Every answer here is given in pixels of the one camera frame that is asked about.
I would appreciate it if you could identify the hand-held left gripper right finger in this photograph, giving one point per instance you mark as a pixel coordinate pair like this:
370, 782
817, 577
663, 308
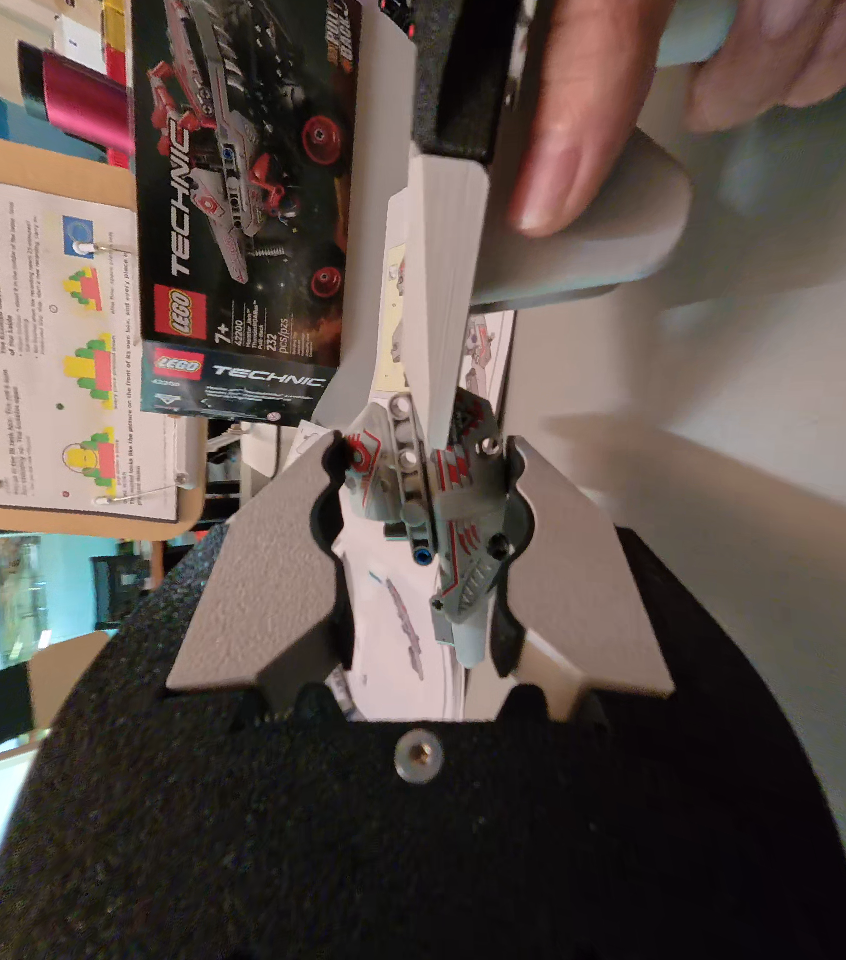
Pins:
588, 600

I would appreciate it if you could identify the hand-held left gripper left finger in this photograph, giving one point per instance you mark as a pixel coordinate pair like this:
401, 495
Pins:
265, 585

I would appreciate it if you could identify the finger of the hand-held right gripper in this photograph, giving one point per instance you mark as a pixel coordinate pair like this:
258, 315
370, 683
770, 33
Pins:
442, 300

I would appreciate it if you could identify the grey toy brick model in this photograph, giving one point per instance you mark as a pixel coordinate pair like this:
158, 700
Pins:
460, 487

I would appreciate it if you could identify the person's right hand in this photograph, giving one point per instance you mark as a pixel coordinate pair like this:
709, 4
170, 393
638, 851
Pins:
588, 97

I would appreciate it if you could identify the white building instruction booklet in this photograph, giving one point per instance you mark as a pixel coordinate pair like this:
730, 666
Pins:
393, 637

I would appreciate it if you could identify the black toy brick set box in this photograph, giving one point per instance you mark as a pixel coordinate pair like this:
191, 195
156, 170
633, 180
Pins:
258, 262

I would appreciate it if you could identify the cardboard box with black flap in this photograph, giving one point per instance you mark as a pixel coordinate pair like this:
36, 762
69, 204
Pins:
70, 675

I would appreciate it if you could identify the printed brick instruction sheet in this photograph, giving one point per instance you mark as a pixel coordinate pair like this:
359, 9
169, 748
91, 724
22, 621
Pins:
25, 337

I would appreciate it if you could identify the pink metallic tumbler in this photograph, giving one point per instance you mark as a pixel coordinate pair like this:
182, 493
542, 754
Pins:
85, 97

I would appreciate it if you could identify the instruction sheet on clipboard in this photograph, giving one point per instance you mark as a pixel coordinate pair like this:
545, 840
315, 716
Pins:
55, 154

